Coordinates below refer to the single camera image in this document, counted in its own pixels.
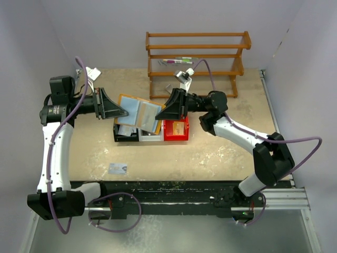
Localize orange card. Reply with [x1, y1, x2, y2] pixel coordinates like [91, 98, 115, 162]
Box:
[172, 121, 185, 135]
[137, 102, 161, 132]

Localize purple cable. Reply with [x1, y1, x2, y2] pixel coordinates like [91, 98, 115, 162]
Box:
[46, 56, 89, 235]
[193, 59, 323, 176]

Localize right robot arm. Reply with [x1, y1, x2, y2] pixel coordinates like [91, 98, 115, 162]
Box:
[155, 88, 294, 206]

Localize wooden shelf rack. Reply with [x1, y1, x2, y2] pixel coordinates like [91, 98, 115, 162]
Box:
[145, 31, 252, 99]

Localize red plastic bin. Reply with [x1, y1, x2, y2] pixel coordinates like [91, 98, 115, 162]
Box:
[164, 117, 190, 141]

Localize orange card in bin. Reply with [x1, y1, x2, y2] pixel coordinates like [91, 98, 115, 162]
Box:
[172, 121, 185, 135]

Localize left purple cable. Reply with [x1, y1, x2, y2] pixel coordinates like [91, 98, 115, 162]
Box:
[46, 56, 89, 235]

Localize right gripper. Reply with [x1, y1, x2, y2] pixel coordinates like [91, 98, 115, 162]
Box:
[154, 88, 208, 121]

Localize orange leather card holder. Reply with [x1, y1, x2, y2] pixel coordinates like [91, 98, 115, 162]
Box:
[114, 93, 166, 134]

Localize markers on shelf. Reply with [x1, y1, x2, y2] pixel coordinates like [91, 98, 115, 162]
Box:
[157, 56, 196, 66]

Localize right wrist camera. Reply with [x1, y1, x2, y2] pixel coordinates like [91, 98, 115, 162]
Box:
[174, 68, 194, 92]

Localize white cards in bin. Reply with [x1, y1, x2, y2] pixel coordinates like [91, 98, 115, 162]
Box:
[118, 125, 137, 137]

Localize white card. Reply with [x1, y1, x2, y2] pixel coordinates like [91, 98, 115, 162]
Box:
[108, 163, 127, 175]

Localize black plastic bin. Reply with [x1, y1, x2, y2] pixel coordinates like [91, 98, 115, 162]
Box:
[113, 124, 139, 142]

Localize white plastic bin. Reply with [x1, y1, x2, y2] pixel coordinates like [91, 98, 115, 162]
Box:
[138, 129, 164, 142]

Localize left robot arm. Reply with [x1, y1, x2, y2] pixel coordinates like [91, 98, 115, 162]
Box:
[27, 76, 128, 220]

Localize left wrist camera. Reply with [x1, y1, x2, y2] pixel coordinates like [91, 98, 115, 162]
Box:
[86, 67, 101, 92]

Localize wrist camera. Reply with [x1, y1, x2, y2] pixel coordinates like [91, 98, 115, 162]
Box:
[174, 68, 194, 92]
[86, 67, 101, 92]

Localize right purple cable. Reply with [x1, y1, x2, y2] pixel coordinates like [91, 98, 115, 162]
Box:
[193, 59, 323, 176]

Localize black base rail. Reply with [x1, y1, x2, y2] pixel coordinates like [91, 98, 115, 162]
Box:
[85, 181, 265, 219]

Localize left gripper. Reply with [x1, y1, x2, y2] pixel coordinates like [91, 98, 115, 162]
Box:
[69, 86, 128, 119]

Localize small grey clip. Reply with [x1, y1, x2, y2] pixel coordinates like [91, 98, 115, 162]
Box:
[165, 84, 173, 94]

